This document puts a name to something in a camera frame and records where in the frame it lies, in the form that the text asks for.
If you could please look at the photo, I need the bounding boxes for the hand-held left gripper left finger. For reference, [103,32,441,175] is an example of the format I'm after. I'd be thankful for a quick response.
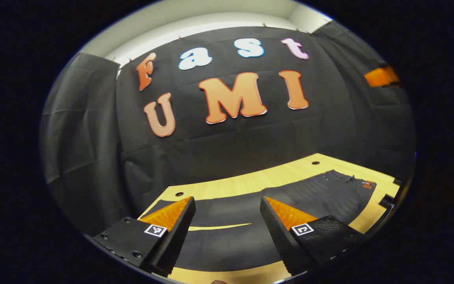
[92,196,196,277]

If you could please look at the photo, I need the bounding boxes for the dark grey jeans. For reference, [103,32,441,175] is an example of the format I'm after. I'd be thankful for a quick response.
[154,170,377,273]

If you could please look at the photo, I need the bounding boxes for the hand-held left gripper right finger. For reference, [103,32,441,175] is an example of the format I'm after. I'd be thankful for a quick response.
[260,196,366,277]

